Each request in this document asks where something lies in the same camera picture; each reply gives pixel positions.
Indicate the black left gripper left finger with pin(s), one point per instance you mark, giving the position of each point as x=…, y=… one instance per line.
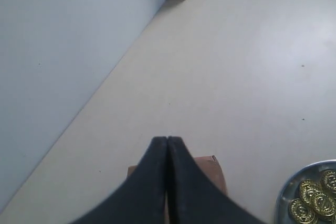
x=141, y=197

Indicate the gold coin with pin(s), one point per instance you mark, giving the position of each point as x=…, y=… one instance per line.
x=323, y=204
x=300, y=212
x=328, y=180
x=307, y=188

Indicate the round metal plate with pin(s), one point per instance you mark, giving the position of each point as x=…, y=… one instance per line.
x=290, y=189

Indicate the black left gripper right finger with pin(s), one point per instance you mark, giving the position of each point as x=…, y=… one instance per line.
x=192, y=197

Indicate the brown cardboard box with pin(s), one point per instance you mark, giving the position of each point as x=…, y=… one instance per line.
x=212, y=171

